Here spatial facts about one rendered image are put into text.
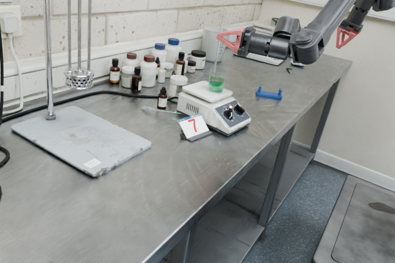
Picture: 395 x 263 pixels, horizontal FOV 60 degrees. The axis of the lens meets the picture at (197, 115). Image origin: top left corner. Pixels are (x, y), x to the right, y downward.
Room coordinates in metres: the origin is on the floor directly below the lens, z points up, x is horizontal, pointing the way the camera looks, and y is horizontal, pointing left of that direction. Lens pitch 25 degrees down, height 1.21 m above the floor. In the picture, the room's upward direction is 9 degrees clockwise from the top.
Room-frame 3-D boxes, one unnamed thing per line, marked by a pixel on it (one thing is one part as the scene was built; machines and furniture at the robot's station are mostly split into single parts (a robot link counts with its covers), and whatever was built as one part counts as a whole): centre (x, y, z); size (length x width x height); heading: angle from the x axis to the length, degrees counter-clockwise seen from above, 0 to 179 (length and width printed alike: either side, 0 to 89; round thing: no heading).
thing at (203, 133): (0.87, 0.00, 0.77); 0.09 x 0.06 x 0.04; 141
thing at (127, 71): (1.16, 0.26, 0.78); 0.06 x 0.06 x 0.07
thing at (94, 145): (0.75, 0.28, 0.76); 0.30 x 0.20 x 0.01; 62
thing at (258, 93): (1.29, -0.26, 0.77); 0.10 x 0.03 x 0.04; 91
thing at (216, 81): (1.00, -0.04, 0.87); 0.06 x 0.05 x 0.08; 174
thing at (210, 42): (1.71, -0.03, 0.82); 0.18 x 0.13 x 0.15; 139
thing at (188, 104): (0.99, -0.04, 0.79); 0.22 x 0.13 x 0.08; 56
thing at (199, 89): (1.00, -0.02, 0.83); 0.12 x 0.12 x 0.01; 56
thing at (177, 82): (1.10, 0.08, 0.79); 0.06 x 0.06 x 0.08
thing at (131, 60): (1.22, 0.27, 0.80); 0.06 x 0.06 x 0.10
